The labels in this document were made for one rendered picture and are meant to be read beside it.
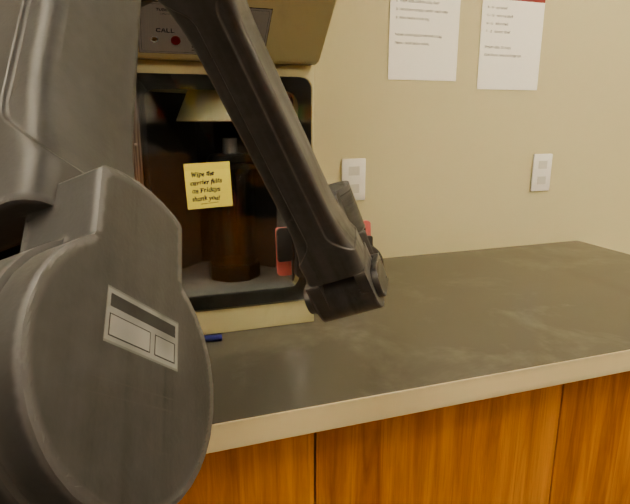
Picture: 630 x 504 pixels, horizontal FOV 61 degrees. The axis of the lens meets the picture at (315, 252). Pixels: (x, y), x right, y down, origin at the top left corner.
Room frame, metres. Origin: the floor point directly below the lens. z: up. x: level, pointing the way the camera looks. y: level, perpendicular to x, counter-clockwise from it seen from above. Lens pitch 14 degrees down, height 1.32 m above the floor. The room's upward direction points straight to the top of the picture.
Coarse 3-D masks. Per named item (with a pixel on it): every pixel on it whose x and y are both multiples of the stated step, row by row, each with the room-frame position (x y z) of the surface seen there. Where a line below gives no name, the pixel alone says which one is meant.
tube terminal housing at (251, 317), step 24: (168, 72) 0.89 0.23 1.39; (192, 72) 0.91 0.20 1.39; (288, 72) 0.96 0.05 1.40; (312, 72) 0.97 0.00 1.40; (312, 96) 0.97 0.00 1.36; (312, 120) 0.97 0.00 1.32; (312, 144) 0.97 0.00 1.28; (216, 312) 0.91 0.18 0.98; (240, 312) 0.93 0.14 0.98; (264, 312) 0.94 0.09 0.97; (288, 312) 0.96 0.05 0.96
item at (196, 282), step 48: (144, 96) 0.87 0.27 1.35; (192, 96) 0.89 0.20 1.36; (144, 144) 0.87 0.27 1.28; (192, 144) 0.89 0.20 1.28; (240, 144) 0.92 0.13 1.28; (240, 192) 0.92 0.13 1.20; (192, 240) 0.89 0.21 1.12; (240, 240) 0.92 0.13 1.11; (192, 288) 0.89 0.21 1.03; (240, 288) 0.92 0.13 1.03; (288, 288) 0.94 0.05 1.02
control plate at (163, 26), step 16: (144, 16) 0.81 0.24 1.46; (160, 16) 0.82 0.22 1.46; (256, 16) 0.86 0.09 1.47; (144, 32) 0.83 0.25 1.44; (160, 32) 0.83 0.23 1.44; (176, 32) 0.84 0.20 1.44; (144, 48) 0.85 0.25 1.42; (160, 48) 0.85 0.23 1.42; (176, 48) 0.86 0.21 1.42; (192, 48) 0.87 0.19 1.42
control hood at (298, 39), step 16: (256, 0) 0.84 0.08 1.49; (272, 0) 0.84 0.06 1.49; (288, 0) 0.85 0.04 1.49; (304, 0) 0.86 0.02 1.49; (320, 0) 0.86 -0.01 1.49; (272, 16) 0.86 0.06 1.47; (288, 16) 0.87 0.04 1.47; (304, 16) 0.88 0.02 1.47; (320, 16) 0.88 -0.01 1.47; (272, 32) 0.88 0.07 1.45; (288, 32) 0.89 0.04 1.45; (304, 32) 0.90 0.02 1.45; (320, 32) 0.91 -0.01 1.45; (272, 48) 0.90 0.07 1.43; (288, 48) 0.91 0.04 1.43; (304, 48) 0.92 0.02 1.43; (320, 48) 0.93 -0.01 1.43; (304, 64) 0.96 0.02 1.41
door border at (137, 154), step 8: (136, 88) 0.87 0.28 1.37; (136, 96) 0.87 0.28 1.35; (136, 104) 0.87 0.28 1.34; (136, 112) 0.87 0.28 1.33; (136, 120) 0.87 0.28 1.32; (136, 128) 0.86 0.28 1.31; (136, 136) 0.86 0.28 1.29; (136, 144) 0.86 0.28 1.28; (136, 152) 0.86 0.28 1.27; (136, 160) 0.86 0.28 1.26; (136, 168) 0.86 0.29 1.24; (136, 176) 0.86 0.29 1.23
